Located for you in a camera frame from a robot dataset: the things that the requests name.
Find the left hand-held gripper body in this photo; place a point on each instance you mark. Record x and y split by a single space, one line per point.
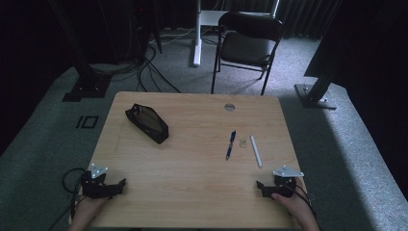
96 187

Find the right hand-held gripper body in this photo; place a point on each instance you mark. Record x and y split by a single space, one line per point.
284 184

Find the white pen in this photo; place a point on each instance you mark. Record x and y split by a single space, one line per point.
256 150

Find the blue pen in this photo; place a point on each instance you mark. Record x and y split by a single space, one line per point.
230 145

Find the black pencil case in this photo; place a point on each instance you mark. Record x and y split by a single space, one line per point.
147 123

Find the person's left hand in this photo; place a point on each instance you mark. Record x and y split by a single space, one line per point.
91 207

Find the person's right hand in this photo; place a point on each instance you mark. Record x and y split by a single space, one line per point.
293 202

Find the round grey table grommet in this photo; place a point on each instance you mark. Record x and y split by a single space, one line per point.
229 107

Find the black metal stand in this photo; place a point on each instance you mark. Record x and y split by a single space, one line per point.
316 93
88 85

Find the black folding chair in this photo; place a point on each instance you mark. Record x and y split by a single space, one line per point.
247 48

